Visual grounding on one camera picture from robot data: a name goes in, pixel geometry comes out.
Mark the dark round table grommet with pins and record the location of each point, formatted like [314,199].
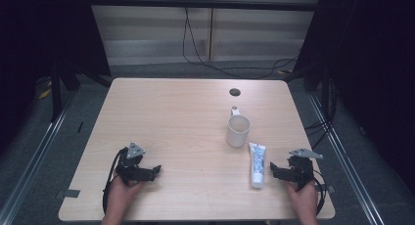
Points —
[235,92]

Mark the grey table bracket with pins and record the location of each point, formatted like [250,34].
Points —
[68,193]
[329,188]

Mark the black curtain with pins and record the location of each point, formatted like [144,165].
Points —
[372,55]
[42,39]

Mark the black metal stand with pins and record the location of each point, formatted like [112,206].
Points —
[56,94]

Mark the metal floor rail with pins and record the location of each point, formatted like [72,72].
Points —
[349,172]
[29,163]

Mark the black horizontal bar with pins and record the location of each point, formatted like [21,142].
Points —
[202,4]

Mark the white cup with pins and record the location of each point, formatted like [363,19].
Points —
[238,133]

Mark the white toothpaste tube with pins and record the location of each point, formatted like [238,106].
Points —
[257,166]

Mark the person's right hand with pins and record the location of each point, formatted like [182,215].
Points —
[303,199]

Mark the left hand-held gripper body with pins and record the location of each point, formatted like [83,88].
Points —
[134,151]

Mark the yellow floor tape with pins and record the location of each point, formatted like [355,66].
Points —
[44,93]

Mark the person's left hand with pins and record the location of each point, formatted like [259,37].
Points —
[120,194]

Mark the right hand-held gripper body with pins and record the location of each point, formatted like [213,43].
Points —
[301,168]

